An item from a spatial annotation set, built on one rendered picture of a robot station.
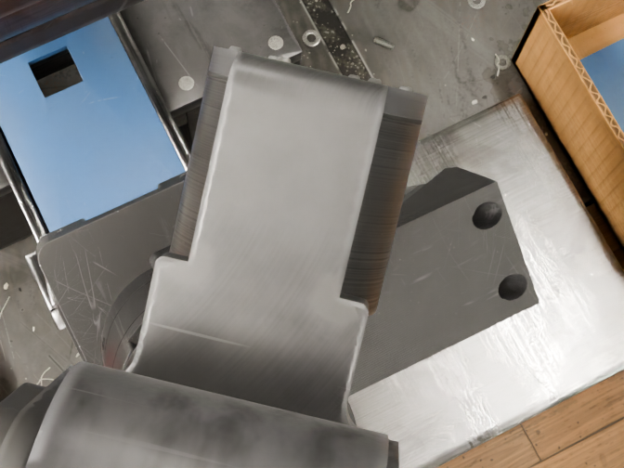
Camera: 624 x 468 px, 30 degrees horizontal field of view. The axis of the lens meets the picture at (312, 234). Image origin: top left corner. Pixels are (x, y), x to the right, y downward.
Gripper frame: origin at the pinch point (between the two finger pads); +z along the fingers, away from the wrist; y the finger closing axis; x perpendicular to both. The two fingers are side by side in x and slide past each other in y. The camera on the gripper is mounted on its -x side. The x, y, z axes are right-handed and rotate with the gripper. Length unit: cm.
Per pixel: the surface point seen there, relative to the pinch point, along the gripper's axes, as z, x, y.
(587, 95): 7.8, -24.3, -2.9
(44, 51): 12.5, -0.2, 9.5
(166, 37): 12.0, -5.9, 7.8
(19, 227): 15.8, 4.9, 1.4
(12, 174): 10.0, 3.7, 5.0
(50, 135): 10.6, 1.3, 5.9
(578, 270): 8.3, -20.9, -11.7
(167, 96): 10.6, -4.7, 5.3
